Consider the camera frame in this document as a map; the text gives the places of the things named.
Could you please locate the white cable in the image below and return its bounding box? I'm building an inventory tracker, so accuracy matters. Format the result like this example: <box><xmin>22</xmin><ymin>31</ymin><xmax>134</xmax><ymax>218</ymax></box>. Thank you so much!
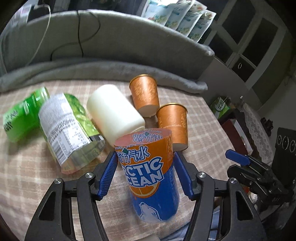
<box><xmin>0</xmin><ymin>4</ymin><xmax>52</xmax><ymax>75</ymax></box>

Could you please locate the green box on floor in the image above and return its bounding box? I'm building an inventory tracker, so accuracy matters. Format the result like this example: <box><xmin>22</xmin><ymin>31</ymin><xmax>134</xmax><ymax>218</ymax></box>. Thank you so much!
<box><xmin>209</xmin><ymin>96</ymin><xmax>231</xmax><ymax>119</ymax></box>

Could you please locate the orange paper cup near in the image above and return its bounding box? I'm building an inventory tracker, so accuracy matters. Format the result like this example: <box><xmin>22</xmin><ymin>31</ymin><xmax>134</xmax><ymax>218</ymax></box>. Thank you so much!
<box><xmin>156</xmin><ymin>103</ymin><xmax>188</xmax><ymax>152</ymax></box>

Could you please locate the blue orange Arctic Ocean cup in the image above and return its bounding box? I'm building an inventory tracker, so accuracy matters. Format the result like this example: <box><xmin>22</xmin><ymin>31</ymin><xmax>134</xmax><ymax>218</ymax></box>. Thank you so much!
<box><xmin>114</xmin><ymin>128</ymin><xmax>179</xmax><ymax>223</ymax></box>

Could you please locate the orange paper cup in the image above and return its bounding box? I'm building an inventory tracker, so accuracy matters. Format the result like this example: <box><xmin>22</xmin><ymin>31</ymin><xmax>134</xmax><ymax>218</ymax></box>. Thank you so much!
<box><xmin>129</xmin><ymin>74</ymin><xmax>159</xmax><ymax>118</ymax></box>
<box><xmin>156</xmin><ymin>103</ymin><xmax>188</xmax><ymax>152</ymax></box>

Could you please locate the plaid beige seat cover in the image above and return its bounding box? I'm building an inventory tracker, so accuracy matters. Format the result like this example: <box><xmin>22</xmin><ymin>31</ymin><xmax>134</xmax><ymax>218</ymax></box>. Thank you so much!
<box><xmin>0</xmin><ymin>79</ymin><xmax>236</xmax><ymax>241</ymax></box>

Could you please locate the white plastic cup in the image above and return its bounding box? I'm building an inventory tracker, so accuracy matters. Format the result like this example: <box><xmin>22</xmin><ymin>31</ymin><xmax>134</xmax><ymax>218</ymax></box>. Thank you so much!
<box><xmin>86</xmin><ymin>84</ymin><xmax>145</xmax><ymax>147</ymax></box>

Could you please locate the grey rolled blanket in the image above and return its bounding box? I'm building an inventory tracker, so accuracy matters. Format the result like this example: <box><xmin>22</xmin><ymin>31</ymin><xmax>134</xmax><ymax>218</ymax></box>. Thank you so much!
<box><xmin>1</xmin><ymin>58</ymin><xmax>208</xmax><ymax>94</ymax></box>

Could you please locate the green tea cup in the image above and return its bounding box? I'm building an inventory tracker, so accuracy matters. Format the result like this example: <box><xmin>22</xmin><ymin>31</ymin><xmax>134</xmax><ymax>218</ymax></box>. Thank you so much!
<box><xmin>3</xmin><ymin>87</ymin><xmax>50</xmax><ymax>142</ymax></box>

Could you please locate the grey sofa backrest cushion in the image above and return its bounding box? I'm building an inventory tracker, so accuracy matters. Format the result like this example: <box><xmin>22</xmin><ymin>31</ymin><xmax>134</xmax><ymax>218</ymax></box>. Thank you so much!
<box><xmin>1</xmin><ymin>10</ymin><xmax>214</xmax><ymax>79</ymax></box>

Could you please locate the orange paper cup far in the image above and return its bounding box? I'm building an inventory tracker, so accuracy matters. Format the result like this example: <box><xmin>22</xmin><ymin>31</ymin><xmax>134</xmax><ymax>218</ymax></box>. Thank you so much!
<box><xmin>129</xmin><ymin>74</ymin><xmax>159</xmax><ymax>118</ymax></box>

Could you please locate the clear labelled green cup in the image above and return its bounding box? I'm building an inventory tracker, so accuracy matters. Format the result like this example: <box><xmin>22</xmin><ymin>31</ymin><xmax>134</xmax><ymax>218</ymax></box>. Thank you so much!
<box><xmin>39</xmin><ymin>93</ymin><xmax>105</xmax><ymax>175</ymax></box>

